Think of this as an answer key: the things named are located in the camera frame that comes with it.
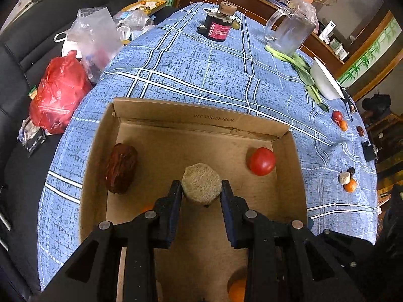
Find blue plaid tablecloth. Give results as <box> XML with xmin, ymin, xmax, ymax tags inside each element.
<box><xmin>38</xmin><ymin>3</ymin><xmax>378</xmax><ymax>287</ymax></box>

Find black sofa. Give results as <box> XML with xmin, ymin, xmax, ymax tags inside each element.
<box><xmin>1</xmin><ymin>0</ymin><xmax>139</xmax><ymax>301</ymax></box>

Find orange tangerine front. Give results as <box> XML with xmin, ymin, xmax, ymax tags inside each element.
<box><xmin>227</xmin><ymin>267</ymin><xmax>247</xmax><ymax>302</ymax></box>

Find small orange tangerine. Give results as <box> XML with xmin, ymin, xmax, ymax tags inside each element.
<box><xmin>139</xmin><ymin>203</ymin><xmax>154</xmax><ymax>213</ymax></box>

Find clear plastic bag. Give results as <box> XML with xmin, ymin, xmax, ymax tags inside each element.
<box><xmin>66</xmin><ymin>8</ymin><xmax>123</xmax><ymax>83</ymax></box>

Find small green olive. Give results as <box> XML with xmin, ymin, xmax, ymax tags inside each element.
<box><xmin>231</xmin><ymin>21</ymin><xmax>241</xmax><ymax>30</ymax></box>

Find red date table edge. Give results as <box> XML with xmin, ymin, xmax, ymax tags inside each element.
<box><xmin>357</xmin><ymin>126</ymin><xmax>365</xmax><ymax>137</ymax></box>

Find large red date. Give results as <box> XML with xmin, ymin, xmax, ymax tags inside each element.
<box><xmin>105</xmin><ymin>143</ymin><xmax>137</xmax><ymax>194</ymax></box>

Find dark jar pink label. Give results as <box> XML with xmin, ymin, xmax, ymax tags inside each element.
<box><xmin>197</xmin><ymin>2</ymin><xmax>237</xmax><ymax>42</ymax></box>

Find dark date upper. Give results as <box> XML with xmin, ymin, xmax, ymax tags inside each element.
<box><xmin>347</xmin><ymin>167</ymin><xmax>355</xmax><ymax>176</ymax></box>

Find beige sugarcane block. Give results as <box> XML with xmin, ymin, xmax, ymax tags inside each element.
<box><xmin>338</xmin><ymin>171</ymin><xmax>351</xmax><ymax>185</ymax></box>

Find beige sugarcane chunk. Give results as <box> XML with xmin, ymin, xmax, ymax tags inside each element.
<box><xmin>181</xmin><ymin>163</ymin><xmax>222</xmax><ymax>206</ymax></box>

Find brown cardboard box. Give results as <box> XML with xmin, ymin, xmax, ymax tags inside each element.
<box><xmin>79</xmin><ymin>98</ymin><xmax>307</xmax><ymax>301</ymax></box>

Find white plastic basin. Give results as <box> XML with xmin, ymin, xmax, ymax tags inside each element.
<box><xmin>309</xmin><ymin>57</ymin><xmax>344</xmax><ymax>100</ymax></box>

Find green leafy vegetable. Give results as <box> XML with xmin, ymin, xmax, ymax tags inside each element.
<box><xmin>265</xmin><ymin>45</ymin><xmax>329</xmax><ymax>112</ymax></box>

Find clear plastic pitcher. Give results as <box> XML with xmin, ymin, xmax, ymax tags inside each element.
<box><xmin>264</xmin><ymin>0</ymin><xmax>319</xmax><ymax>57</ymax></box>

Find red plastic bag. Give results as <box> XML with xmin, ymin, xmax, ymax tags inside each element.
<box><xmin>29</xmin><ymin>50</ymin><xmax>92</xmax><ymax>134</ymax></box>

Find white carton box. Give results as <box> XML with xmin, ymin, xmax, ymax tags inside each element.
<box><xmin>319</xmin><ymin>20</ymin><xmax>336</xmax><ymax>44</ymax></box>

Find red tomato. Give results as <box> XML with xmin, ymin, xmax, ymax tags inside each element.
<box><xmin>249</xmin><ymin>147</ymin><xmax>276</xmax><ymax>177</ymax></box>
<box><xmin>332</xmin><ymin>110</ymin><xmax>343</xmax><ymax>122</ymax></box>

